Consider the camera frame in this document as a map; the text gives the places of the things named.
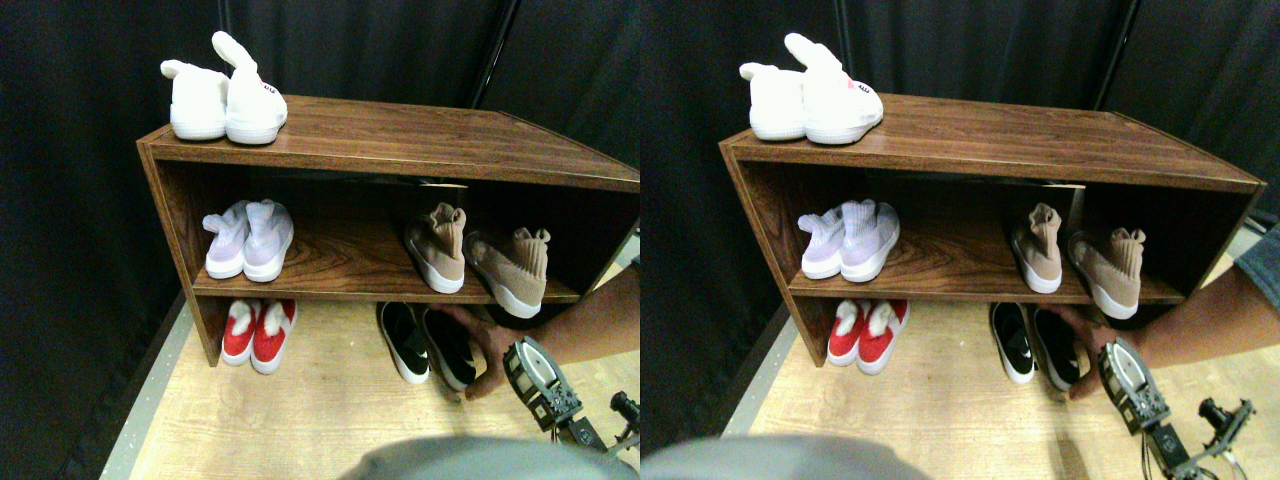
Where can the black curtain stand pole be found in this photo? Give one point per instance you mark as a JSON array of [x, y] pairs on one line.
[[226, 18], [845, 35], [495, 50], [1118, 50]]

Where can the brown shoe rack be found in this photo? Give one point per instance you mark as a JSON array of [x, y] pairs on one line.
[[1000, 135], [400, 135]]

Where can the lilac shoe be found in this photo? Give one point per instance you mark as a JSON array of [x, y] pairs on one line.
[[268, 245], [226, 248], [872, 245], [820, 248]]

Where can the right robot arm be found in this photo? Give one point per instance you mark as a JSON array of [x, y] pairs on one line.
[[1175, 450], [590, 435]]

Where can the red shoe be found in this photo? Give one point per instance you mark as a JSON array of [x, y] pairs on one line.
[[270, 343], [238, 340], [880, 343], [844, 340]]

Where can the beige shoe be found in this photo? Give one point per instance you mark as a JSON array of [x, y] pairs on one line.
[[1108, 275], [438, 250], [510, 275], [1038, 250]]

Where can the white shoe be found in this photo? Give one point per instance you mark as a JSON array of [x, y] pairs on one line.
[[195, 105], [845, 110], [775, 105], [255, 110]]

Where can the black shoe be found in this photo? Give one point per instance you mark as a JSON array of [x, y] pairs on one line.
[[1012, 345], [447, 350], [1055, 350], [403, 345]]

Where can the person's hand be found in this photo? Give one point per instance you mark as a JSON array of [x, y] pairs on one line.
[[1090, 345], [492, 345]]

